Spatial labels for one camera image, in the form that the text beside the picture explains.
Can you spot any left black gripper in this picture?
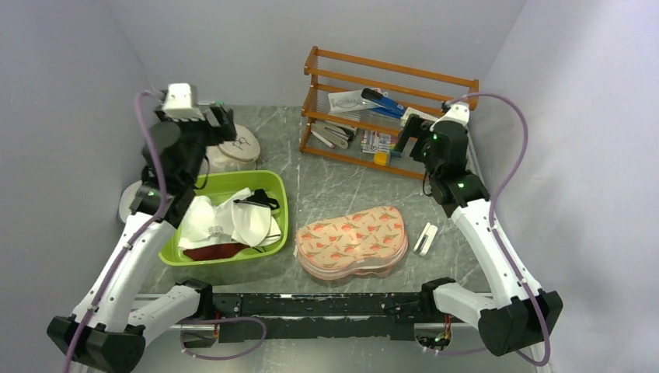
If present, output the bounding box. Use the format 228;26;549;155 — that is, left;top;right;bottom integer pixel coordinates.
155;102;237;185

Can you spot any floral mesh laundry bag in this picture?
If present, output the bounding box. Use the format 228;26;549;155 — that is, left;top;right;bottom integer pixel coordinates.
295;206;409;281

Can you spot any white black bra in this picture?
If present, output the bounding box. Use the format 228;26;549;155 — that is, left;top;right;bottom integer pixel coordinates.
231;189;282;248

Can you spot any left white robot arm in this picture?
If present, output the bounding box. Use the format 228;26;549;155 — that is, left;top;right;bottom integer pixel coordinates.
47;105;236;372

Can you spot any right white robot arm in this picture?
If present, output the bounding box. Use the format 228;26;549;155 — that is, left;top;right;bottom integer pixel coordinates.
395;114;563;356

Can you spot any white green marker pen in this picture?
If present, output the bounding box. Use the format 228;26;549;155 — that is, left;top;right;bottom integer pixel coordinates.
200;100;225;106

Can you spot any white staples box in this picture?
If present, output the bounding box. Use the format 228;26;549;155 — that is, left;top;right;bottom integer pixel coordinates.
400;107;438;127

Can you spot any yellow grey tape dispenser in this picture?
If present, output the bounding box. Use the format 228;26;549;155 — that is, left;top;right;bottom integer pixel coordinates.
373;152;390;166

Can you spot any blue stapler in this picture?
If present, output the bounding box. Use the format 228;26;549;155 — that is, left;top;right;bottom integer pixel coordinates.
361;88;406;119

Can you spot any coloured marker pack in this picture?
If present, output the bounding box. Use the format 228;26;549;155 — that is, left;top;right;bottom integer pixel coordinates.
360;130;401;158

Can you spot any green plastic basin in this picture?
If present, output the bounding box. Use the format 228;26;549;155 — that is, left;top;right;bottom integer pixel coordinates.
159;170;288;267

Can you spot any white garment in basin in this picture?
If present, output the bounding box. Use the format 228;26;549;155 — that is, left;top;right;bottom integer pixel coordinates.
177;188;252;251

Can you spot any orange wooden shelf rack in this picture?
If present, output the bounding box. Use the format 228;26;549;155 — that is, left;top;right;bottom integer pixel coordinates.
299;47;479;179

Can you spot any small white rectangular block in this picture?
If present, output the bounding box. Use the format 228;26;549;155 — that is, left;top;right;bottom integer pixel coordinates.
413;222;438;256

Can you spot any white plastic packet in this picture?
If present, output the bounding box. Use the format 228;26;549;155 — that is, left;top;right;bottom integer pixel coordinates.
328;89;378;113

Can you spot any grey black stapler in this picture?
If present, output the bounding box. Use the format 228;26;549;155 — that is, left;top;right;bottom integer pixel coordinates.
311;121;357;149

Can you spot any dark red garment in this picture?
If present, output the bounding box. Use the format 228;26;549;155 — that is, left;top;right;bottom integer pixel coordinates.
183;242;248;261

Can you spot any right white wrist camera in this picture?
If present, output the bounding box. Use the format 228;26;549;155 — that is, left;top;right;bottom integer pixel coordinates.
429;102;470;132

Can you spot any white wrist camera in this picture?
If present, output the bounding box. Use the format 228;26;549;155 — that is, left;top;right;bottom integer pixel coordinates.
429;102;470;132
162;83;204;121

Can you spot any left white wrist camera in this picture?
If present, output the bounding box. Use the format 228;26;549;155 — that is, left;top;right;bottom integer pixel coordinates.
162;83;204;121

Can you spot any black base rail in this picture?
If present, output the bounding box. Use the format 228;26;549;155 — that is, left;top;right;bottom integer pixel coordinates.
162;291;469;345

